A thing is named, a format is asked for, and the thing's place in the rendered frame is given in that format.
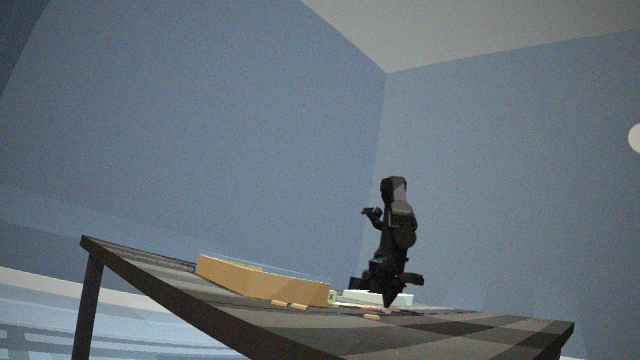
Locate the green cube with black x marks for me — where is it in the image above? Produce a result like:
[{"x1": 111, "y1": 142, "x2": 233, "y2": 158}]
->
[{"x1": 328, "y1": 290, "x2": 337, "y2": 304}]

